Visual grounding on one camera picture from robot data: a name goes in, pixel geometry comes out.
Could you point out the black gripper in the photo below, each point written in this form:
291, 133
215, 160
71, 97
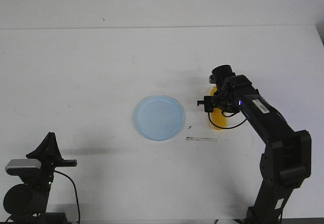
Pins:
48, 167
221, 98

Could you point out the yellow corn cob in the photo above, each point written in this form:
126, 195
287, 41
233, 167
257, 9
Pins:
218, 119

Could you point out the light blue round plate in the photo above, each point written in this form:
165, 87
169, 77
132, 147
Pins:
159, 117

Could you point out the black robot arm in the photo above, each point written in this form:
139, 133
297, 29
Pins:
27, 202
286, 161

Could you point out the clear tape strip horizontal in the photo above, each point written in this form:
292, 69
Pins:
200, 139

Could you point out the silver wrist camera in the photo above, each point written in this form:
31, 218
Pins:
211, 79
22, 167

